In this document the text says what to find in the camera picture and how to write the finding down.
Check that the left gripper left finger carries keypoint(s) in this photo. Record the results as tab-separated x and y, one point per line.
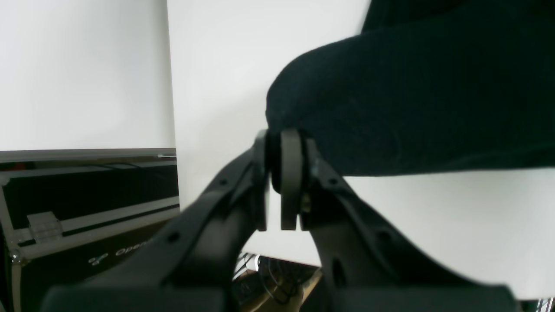
190	263

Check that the black equipment flight case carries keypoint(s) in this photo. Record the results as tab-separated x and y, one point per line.
69	215

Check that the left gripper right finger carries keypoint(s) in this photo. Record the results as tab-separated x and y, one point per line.
368	265

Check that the black T-shirt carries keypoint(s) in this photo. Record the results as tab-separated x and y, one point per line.
428	86

